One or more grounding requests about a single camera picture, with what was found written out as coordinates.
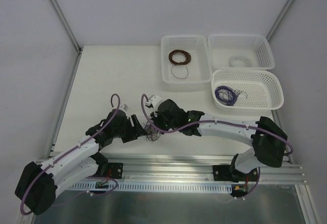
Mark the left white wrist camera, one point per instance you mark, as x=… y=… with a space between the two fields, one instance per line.
x=124 y=108

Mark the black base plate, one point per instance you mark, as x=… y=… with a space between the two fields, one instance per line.
x=227 y=173
x=114 y=170

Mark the left aluminium frame post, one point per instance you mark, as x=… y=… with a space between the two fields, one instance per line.
x=58 y=11

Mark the white slotted cable duct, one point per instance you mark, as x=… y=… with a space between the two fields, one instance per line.
x=153 y=187

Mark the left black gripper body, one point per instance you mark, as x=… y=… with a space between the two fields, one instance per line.
x=132 y=128

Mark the aluminium frame post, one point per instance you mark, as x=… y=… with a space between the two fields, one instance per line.
x=279 y=19
x=58 y=11

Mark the white basket with brown cables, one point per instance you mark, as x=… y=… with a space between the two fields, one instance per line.
x=185 y=60

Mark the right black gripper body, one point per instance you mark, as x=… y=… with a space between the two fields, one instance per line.
x=158 y=119

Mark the white basket with purple cables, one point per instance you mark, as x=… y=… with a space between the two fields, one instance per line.
x=259 y=90

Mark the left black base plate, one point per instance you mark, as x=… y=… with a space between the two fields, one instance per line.
x=114 y=170

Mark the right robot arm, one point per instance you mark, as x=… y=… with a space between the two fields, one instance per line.
x=266 y=140

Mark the white basket with white cable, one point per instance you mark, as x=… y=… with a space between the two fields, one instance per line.
x=240 y=51

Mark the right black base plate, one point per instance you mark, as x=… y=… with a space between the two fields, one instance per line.
x=227 y=173

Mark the right aluminium frame post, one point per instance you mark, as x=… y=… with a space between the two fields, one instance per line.
x=279 y=19

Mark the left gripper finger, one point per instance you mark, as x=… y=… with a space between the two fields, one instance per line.
x=139 y=132
x=135 y=121

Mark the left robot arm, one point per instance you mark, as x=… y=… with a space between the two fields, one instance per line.
x=40 y=184

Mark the aluminium mounting rail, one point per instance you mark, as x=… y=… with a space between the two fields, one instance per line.
x=196 y=169

